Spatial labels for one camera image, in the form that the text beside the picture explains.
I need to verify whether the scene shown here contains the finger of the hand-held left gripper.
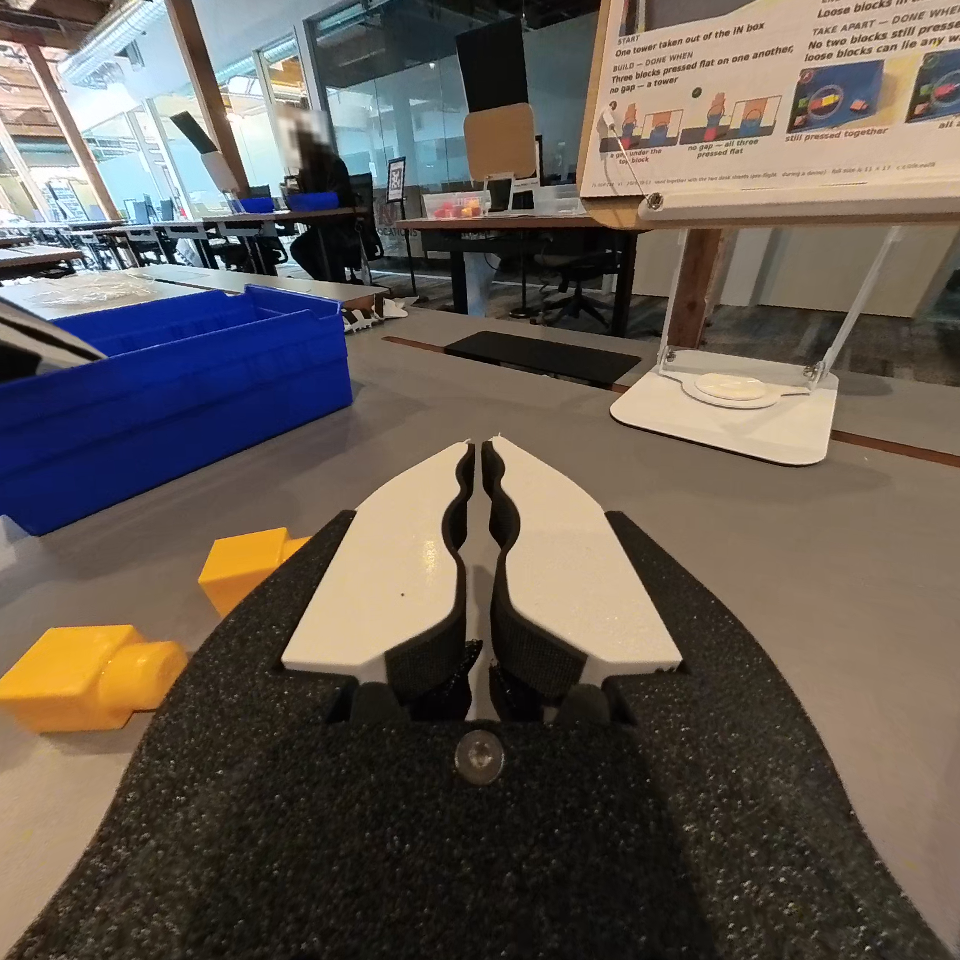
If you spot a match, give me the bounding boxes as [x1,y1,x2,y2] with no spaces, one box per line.
[0,296,110,385]

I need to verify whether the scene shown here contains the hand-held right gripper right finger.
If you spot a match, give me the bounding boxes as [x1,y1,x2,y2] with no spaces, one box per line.
[482,436,684,708]

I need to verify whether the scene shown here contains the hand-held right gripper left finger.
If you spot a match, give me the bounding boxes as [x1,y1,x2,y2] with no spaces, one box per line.
[281,441,477,708]

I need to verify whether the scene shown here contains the yellow toy block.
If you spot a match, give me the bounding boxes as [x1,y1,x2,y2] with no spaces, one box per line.
[198,528,312,618]
[0,624,189,734]

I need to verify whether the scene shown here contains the blue plastic bin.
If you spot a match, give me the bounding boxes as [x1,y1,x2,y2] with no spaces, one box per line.
[0,285,354,537]

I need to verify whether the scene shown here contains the clear box of coloured blocks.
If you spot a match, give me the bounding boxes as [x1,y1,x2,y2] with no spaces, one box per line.
[422,191,489,220]

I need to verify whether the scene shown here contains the clear plastic bag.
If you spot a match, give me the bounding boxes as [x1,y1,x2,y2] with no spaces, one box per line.
[22,273,151,309]

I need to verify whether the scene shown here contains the white board stand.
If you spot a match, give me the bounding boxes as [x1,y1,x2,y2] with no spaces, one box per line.
[609,225,901,468]

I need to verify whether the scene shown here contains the wooden column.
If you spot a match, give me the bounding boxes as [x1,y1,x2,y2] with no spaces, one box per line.
[165,0,252,192]
[22,41,121,222]

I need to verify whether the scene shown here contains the black table mat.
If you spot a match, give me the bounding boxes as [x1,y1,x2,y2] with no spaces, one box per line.
[444,330,642,390]

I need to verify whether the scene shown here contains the wooden desk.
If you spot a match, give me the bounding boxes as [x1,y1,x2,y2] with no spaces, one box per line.
[395,213,639,339]
[202,208,369,279]

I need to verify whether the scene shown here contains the tilted black white panel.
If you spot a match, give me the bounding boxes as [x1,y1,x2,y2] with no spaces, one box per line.
[168,111,241,195]

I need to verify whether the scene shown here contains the white plastic parts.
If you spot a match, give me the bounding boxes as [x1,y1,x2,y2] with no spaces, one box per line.
[341,296,417,331]

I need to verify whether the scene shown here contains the black office chair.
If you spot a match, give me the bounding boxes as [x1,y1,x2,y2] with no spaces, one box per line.
[517,251,624,331]

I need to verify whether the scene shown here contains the instruction sheet on white stand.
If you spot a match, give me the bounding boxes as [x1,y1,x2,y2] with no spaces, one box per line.
[576,0,960,230]

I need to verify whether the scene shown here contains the white clip bar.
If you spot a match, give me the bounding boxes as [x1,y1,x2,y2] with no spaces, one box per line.
[637,191,960,224]

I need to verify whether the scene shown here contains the cork panel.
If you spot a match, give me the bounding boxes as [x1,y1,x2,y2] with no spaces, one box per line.
[462,102,540,181]

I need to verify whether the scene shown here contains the printed instruction sheet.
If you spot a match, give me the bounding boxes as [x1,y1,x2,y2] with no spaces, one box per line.
[577,0,960,200]

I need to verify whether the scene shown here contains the wooden post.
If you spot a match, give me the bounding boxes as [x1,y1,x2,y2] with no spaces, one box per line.
[663,228,725,350]

